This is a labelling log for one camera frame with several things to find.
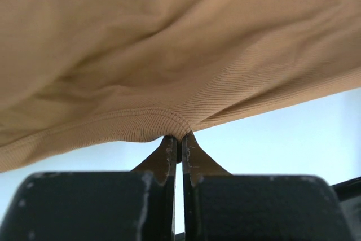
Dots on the tan tank top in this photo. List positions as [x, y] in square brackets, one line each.
[76, 73]

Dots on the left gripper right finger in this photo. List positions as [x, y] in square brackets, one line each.
[222, 206]

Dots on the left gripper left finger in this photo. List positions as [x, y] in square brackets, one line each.
[134, 205]

